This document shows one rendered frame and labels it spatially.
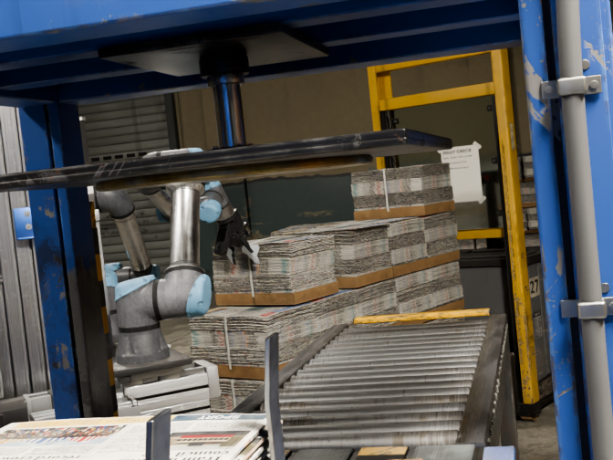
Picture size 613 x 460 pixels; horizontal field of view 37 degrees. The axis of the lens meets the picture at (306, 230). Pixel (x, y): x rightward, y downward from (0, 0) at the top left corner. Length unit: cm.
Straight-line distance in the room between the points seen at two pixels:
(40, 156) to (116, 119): 942
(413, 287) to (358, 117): 638
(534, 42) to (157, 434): 50
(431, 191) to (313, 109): 628
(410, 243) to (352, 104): 637
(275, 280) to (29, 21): 243
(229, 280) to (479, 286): 171
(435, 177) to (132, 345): 202
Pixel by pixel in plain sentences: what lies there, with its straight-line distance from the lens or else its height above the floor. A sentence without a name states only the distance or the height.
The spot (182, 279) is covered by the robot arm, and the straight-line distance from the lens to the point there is 260.
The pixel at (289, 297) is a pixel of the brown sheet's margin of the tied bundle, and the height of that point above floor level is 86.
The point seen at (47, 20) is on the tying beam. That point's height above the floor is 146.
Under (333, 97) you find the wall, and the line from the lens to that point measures 1034.
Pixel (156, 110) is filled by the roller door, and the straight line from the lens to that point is 1090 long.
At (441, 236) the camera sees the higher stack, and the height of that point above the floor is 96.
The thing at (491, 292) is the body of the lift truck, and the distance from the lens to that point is 479.
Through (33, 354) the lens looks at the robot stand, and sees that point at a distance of 276.
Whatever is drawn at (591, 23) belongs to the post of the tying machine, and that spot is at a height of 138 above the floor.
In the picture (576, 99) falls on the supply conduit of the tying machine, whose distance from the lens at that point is 86.
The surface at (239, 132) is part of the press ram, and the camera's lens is 127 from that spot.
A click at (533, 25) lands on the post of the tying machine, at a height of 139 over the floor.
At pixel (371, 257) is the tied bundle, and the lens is 374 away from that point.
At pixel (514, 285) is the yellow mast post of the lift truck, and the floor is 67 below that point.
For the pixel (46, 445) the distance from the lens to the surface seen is 89.
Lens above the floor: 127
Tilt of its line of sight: 3 degrees down
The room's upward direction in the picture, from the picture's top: 6 degrees counter-clockwise
